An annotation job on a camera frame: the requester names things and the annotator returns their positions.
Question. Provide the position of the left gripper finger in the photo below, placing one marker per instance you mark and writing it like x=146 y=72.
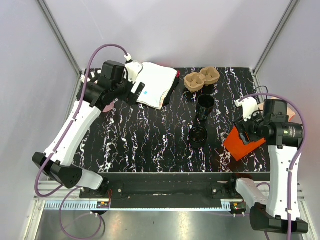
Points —
x=131 y=98
x=138 y=91

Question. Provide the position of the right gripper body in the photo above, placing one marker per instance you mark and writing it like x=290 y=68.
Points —
x=253 y=127

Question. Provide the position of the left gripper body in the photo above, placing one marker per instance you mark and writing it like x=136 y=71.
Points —
x=122 y=88

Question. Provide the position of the orange paper bag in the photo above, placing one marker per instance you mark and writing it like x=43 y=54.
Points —
x=269 y=124

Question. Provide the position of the brown pulp cup carrier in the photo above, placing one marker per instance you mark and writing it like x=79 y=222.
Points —
x=194 y=81

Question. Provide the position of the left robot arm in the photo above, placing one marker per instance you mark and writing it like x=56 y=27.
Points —
x=56 y=162

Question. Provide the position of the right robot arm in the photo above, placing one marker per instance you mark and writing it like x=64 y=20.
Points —
x=279 y=211

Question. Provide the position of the black tall coffee cup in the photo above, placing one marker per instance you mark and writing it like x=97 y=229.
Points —
x=204 y=106

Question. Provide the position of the stack of white napkins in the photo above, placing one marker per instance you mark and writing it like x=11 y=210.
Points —
x=158 y=81

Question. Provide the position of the pink holder cup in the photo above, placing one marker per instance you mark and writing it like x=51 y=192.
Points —
x=110 y=107

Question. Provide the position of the black cloth under napkins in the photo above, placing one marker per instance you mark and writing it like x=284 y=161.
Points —
x=175 y=83

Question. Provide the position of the black cup lid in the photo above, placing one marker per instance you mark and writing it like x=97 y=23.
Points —
x=197 y=137

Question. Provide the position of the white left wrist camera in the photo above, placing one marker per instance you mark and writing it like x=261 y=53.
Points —
x=132 y=68

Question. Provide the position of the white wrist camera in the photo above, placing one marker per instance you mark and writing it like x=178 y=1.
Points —
x=132 y=68
x=249 y=105

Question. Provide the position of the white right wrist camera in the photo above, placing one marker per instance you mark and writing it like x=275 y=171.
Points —
x=249 y=105

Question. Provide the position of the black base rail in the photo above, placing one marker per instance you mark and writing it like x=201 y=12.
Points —
x=167 y=191

